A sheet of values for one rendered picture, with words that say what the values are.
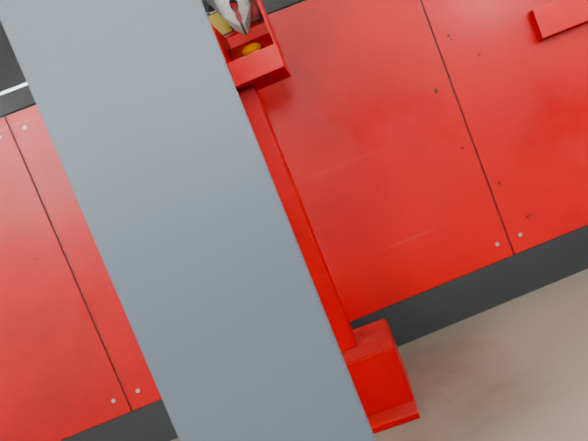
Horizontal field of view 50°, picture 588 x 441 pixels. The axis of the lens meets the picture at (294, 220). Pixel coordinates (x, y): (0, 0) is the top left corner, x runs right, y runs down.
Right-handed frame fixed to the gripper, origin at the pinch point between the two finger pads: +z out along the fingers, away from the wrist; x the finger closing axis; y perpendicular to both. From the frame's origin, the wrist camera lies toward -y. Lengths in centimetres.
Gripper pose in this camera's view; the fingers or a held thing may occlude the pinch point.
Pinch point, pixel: (242, 27)
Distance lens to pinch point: 124.3
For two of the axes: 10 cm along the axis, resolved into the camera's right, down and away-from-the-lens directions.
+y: 0.4, -1.9, 9.8
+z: 3.7, 9.1, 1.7
